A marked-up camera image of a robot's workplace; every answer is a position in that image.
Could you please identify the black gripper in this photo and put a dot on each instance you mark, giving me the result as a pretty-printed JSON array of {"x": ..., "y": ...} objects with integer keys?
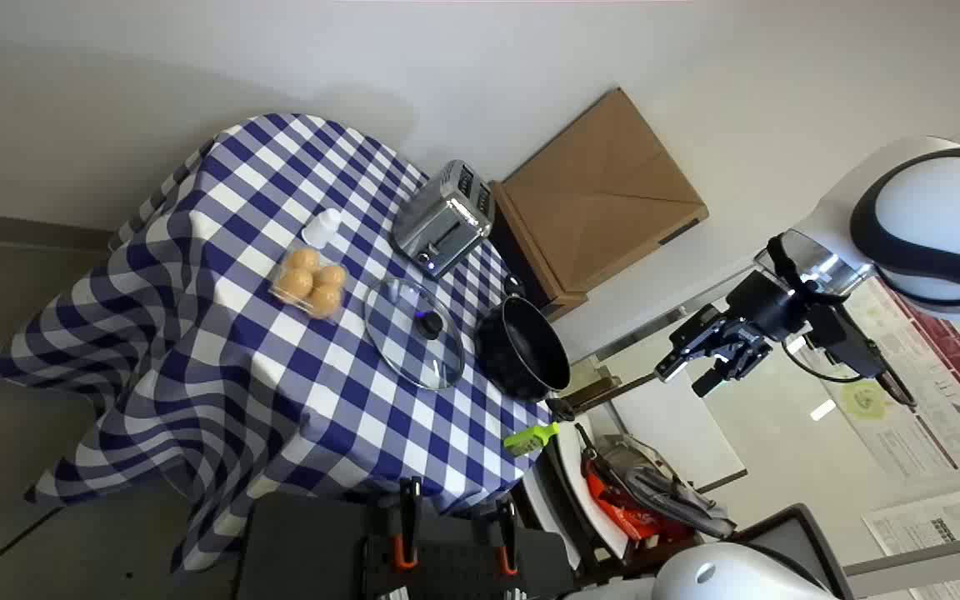
[{"x": 768, "y": 304}]

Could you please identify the silver metal toaster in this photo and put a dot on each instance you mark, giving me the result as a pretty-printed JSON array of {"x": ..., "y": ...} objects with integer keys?
[{"x": 443, "y": 220}]

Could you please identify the white poster with red stripe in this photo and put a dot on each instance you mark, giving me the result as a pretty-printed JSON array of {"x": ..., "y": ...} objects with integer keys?
[{"x": 925, "y": 367}]

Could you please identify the black cooking pot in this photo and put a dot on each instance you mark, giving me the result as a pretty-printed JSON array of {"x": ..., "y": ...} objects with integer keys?
[{"x": 524, "y": 351}]

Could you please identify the orange and black bag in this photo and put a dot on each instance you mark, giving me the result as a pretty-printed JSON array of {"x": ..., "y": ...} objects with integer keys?
[{"x": 643, "y": 496}]

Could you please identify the black perforated breadboard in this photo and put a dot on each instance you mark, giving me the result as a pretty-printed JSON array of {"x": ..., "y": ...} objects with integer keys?
[{"x": 303, "y": 552}]

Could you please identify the white printed paper sheet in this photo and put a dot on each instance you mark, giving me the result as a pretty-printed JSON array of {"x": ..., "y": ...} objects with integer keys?
[{"x": 948, "y": 521}]

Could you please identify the blue white checked tablecloth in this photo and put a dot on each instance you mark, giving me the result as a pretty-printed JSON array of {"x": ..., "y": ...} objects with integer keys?
[{"x": 283, "y": 367}]

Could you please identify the small white plastic bottle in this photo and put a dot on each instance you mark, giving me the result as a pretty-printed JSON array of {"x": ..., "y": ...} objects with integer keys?
[{"x": 321, "y": 229}]

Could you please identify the large brown cardboard box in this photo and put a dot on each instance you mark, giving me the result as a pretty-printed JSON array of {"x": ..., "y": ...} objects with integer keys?
[{"x": 601, "y": 194}]

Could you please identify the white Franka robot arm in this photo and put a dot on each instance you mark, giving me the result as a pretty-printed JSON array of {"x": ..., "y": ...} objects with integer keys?
[{"x": 948, "y": 220}]

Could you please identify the glass pot lid black knob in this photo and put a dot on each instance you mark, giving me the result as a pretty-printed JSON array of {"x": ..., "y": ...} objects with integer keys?
[{"x": 407, "y": 328}]

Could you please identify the pack of brown eggs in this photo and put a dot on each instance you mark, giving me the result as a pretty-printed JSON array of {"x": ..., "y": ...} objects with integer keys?
[{"x": 310, "y": 282}]

